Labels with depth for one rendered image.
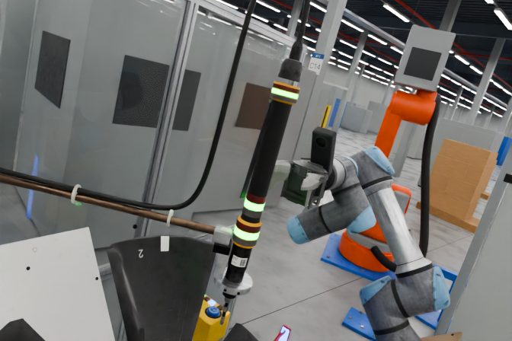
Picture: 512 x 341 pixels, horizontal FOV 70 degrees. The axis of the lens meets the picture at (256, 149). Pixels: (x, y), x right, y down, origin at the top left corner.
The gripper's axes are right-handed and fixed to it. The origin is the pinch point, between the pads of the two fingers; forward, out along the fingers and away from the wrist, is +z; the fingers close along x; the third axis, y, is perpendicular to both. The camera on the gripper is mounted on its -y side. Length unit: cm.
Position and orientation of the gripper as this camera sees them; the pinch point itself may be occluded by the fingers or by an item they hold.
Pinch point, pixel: (282, 174)
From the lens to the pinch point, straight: 67.8
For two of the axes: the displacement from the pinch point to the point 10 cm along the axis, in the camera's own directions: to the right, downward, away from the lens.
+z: -5.5, 0.4, -8.3
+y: -2.3, 9.5, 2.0
